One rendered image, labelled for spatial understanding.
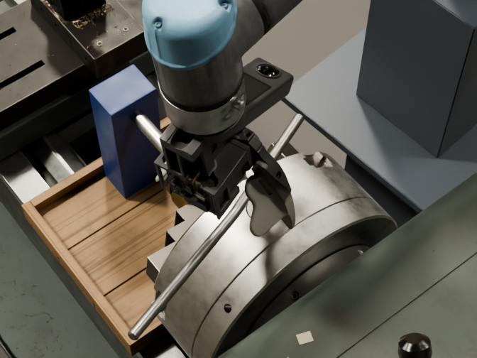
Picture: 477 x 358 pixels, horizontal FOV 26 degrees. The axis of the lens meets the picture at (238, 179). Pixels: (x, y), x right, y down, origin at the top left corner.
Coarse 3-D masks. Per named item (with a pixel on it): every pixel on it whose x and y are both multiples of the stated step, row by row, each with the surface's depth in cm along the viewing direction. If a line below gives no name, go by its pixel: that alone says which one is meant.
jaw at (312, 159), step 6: (288, 144) 135; (270, 150) 133; (288, 150) 133; (294, 150) 134; (282, 156) 131; (306, 156) 131; (312, 156) 132; (312, 162) 131; (318, 162) 132; (324, 162) 133
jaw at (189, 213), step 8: (184, 208) 138; (192, 208) 138; (176, 216) 138; (184, 216) 137; (192, 216) 137; (176, 224) 139; (184, 224) 136; (168, 232) 135; (176, 232) 135; (184, 232) 135; (168, 240) 136; (176, 240) 134; (168, 248) 133; (152, 256) 132; (160, 256) 132; (152, 264) 132; (160, 264) 132; (152, 272) 133; (152, 280) 134
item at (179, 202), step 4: (164, 176) 142; (168, 184) 142; (168, 188) 142; (172, 192) 141; (172, 196) 141; (176, 196) 140; (180, 196) 140; (172, 200) 142; (176, 200) 141; (180, 200) 140; (184, 200) 139; (176, 204) 141; (180, 204) 140; (184, 204) 139
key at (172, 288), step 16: (288, 128) 119; (240, 208) 115; (224, 224) 113; (208, 240) 112; (192, 256) 110; (192, 272) 110; (176, 288) 108; (160, 304) 106; (144, 320) 105; (128, 336) 104
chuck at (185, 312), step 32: (288, 160) 127; (320, 160) 133; (320, 192) 125; (352, 192) 128; (192, 224) 124; (224, 256) 122; (256, 256) 120; (160, 288) 128; (192, 288) 124; (224, 288) 121; (160, 320) 134; (192, 320) 125
